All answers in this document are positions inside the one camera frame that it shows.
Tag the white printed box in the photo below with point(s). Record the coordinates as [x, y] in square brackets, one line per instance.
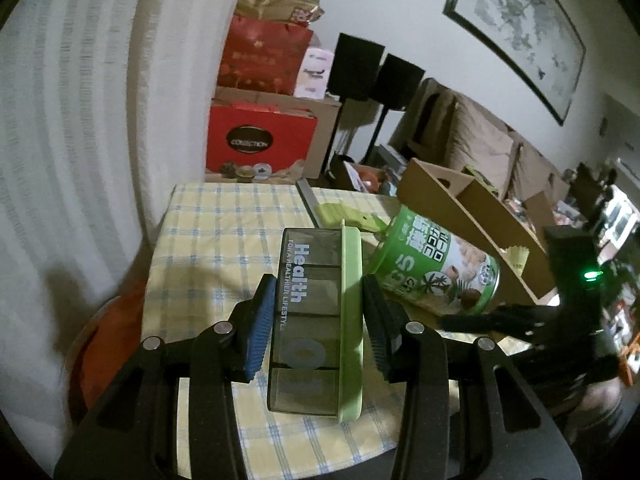
[315, 72]

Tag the black framed painting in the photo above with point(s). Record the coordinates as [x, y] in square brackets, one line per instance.
[525, 25]

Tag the green lid pill organizer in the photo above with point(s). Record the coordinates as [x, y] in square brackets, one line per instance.
[305, 310]

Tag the red floral gift bag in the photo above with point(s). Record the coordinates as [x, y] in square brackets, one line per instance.
[265, 55]

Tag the green snack can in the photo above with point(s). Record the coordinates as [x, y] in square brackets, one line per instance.
[435, 260]

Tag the brown paper bag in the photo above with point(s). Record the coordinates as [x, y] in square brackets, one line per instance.
[277, 2]

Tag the grey flat strip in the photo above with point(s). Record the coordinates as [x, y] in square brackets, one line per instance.
[306, 200]

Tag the large cardboard box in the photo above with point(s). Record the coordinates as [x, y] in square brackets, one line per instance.
[327, 130]

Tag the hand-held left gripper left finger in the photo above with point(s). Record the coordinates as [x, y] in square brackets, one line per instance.
[260, 330]

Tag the brown covered sofa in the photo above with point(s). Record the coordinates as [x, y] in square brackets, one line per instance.
[480, 135]

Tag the red collection gift box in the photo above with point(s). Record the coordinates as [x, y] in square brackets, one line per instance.
[260, 130]

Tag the light green plastic scraper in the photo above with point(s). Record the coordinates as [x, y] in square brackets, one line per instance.
[335, 212]

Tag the open cardboard box of clutter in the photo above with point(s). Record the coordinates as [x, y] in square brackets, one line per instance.
[360, 175]

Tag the orange stool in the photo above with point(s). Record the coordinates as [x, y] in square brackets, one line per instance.
[105, 340]

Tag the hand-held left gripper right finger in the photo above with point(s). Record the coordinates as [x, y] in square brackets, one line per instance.
[375, 320]

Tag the black speaker stand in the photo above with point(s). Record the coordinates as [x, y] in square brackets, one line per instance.
[377, 130]
[334, 135]

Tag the yellow crinkled paper liner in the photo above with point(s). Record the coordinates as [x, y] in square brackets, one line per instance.
[517, 257]

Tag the yellow checked tablecloth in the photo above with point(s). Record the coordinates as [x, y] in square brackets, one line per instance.
[210, 240]

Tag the cardboard divider box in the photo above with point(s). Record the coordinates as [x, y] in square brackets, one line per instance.
[450, 195]

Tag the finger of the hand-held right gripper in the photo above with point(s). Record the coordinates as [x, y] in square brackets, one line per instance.
[490, 325]
[530, 312]

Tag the person's right forearm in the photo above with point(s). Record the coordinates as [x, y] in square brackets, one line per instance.
[597, 405]

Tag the green item on sofa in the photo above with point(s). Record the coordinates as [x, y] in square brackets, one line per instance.
[480, 177]

